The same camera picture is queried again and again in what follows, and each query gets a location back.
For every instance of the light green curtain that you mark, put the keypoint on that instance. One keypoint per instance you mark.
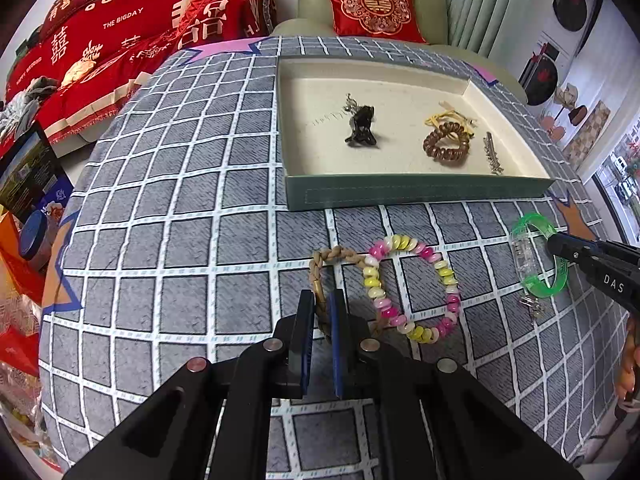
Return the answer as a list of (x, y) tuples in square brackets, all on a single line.
[(480, 5)]

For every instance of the black claw hair clip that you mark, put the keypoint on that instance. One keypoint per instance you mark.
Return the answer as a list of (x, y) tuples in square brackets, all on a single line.
[(361, 122)]

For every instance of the dark landscape print box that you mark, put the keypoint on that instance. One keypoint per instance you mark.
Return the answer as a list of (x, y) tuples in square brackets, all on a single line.
[(30, 170)]

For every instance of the blue printed box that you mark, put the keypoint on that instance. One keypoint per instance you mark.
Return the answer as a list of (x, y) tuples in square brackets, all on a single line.
[(57, 202)]

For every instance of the silver hair clip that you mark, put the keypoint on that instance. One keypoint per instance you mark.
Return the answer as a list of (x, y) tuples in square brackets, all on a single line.
[(492, 152)]

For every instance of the white panel with dark discs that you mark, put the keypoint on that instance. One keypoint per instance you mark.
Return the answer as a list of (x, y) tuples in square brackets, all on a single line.
[(560, 35)]

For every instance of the blue lidded tin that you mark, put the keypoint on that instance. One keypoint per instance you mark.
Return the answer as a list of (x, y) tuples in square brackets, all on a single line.
[(36, 237)]

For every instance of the red embroidered cushion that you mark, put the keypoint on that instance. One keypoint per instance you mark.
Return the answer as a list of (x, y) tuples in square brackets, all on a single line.
[(375, 7)]

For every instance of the orange gift bag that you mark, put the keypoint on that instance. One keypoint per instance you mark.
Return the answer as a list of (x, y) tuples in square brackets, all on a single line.
[(17, 270)]

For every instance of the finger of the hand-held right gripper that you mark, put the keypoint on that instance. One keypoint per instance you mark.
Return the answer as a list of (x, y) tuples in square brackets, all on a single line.
[(567, 246)]

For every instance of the window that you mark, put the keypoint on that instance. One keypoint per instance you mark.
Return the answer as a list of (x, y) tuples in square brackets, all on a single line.
[(625, 175)]

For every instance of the red printed sofa cover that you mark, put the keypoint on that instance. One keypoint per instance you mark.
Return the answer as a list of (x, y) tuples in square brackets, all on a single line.
[(100, 45)]

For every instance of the red gift bag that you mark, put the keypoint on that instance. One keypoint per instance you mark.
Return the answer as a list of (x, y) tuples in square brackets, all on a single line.
[(17, 352)]

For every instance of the clear plastic bags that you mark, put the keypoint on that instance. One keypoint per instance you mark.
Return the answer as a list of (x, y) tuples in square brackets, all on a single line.
[(22, 410)]

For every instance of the person's right hand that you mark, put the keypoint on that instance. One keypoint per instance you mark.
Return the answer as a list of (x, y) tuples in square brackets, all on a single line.
[(629, 380)]

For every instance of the grey checked star tablecloth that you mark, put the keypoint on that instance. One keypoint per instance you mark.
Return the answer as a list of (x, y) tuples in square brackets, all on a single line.
[(200, 220)]

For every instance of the wooden ornament display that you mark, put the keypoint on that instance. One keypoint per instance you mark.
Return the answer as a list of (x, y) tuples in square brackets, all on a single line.
[(580, 120)]

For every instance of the light green armchair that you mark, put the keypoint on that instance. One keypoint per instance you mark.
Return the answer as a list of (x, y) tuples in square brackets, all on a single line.
[(310, 0)]

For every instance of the pile of grey clothes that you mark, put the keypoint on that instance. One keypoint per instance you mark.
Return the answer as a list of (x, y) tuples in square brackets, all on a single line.
[(25, 105)]

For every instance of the red satin cushion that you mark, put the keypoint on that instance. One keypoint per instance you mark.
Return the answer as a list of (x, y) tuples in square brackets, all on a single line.
[(210, 0)]

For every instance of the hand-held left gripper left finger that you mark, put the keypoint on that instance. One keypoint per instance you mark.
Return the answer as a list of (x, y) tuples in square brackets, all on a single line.
[(306, 360)]

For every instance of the grey-green shallow box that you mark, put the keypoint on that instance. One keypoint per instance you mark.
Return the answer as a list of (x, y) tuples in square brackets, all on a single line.
[(400, 125)]

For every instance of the small metal keyring clip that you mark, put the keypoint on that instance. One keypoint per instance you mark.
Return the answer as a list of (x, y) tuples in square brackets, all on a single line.
[(532, 306)]

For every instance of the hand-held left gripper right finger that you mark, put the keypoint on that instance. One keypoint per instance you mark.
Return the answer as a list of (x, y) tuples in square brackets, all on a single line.
[(338, 350)]

